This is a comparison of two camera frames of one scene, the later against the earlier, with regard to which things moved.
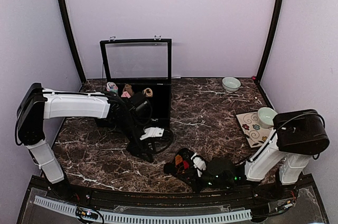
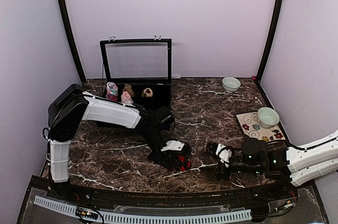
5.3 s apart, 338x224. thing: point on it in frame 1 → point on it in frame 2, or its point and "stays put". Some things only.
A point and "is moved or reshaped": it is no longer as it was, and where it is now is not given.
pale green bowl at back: x=231 y=84 stays put
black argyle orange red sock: x=182 y=162 is moved or reshaped
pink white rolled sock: x=125 y=94 stays put
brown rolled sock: x=128 y=88 stays put
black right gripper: x=197 y=186 → x=224 y=173
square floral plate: x=255 y=133 stays put
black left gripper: x=143 y=147 → x=165 y=157
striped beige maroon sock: x=148 y=92 stays put
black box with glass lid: x=141 y=66 stays put
